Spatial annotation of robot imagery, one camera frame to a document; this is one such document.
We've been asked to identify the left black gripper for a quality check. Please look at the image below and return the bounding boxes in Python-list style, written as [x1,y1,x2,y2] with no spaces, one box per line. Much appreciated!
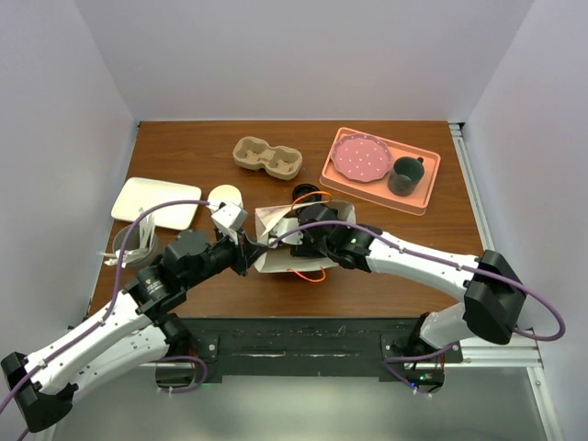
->
[184,226,268,288]

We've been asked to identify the paper bag orange handles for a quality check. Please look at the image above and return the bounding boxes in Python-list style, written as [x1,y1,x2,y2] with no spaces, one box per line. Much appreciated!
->
[252,190,358,284]

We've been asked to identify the stack of paper cups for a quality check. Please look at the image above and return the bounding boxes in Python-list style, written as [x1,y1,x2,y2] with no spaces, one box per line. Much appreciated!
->
[208,185,243,212]

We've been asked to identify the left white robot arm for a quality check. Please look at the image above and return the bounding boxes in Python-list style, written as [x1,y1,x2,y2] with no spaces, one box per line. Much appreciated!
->
[1,231,267,433]

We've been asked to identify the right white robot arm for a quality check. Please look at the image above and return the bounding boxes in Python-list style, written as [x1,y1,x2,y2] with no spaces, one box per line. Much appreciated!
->
[297,203,526,361]

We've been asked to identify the cardboard cup carrier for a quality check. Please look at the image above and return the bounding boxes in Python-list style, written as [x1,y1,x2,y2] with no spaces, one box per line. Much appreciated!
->
[232,136,303,181]

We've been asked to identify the pink dotted plate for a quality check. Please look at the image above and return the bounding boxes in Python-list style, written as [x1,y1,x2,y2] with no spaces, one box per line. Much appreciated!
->
[330,134,393,184]

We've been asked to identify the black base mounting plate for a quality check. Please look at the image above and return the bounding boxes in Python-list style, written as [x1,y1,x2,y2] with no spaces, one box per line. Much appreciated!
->
[154,317,466,390]

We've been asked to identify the dark green mug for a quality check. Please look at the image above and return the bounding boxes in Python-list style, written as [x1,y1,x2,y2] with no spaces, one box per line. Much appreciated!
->
[388,156,424,197]

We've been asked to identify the white rectangular plate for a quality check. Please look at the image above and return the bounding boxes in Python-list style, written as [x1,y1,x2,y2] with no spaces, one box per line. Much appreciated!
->
[110,177,202,231]

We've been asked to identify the grey holder cup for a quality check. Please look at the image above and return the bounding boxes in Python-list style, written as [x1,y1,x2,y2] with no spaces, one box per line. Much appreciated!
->
[122,227,160,271]

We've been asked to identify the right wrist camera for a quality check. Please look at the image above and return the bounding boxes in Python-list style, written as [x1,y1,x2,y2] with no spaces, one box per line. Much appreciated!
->
[268,217,303,246]

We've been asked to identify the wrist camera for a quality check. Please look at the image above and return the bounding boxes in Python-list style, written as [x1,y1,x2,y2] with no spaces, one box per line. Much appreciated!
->
[211,202,248,244]
[268,217,303,246]

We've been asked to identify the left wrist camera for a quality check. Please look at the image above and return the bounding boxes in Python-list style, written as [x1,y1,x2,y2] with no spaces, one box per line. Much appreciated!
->
[211,202,248,244]

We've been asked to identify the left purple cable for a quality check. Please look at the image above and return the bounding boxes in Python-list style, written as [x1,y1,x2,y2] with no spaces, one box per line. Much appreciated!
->
[0,198,221,441]

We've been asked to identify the purple cable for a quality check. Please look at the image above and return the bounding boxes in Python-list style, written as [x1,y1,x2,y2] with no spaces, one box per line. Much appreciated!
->
[0,198,221,441]
[268,220,567,396]

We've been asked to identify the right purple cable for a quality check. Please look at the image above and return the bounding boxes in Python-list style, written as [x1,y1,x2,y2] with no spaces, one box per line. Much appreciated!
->
[268,220,567,396]

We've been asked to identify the aluminium frame rails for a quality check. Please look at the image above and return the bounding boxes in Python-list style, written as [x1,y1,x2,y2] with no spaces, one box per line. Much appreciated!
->
[34,121,564,441]

